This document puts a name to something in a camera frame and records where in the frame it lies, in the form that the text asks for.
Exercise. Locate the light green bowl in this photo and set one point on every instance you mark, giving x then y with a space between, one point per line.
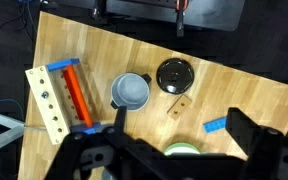
181 149

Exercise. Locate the blue toy building brick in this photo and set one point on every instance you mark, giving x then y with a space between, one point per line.
214 125

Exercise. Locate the wooden rack blue ends orange rods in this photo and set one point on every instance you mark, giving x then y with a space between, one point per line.
44 106

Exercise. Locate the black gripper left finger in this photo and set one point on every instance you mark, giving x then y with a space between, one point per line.
120 118

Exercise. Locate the small wooden block two holes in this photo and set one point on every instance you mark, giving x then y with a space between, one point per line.
179 107

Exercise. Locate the black breadboard cart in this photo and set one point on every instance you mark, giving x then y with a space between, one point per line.
204 13

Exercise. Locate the black round pot lid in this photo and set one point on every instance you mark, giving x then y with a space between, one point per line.
175 76

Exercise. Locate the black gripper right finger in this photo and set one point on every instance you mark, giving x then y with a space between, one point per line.
239 125

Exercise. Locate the aluminium profile bar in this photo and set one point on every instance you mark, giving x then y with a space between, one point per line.
0 133

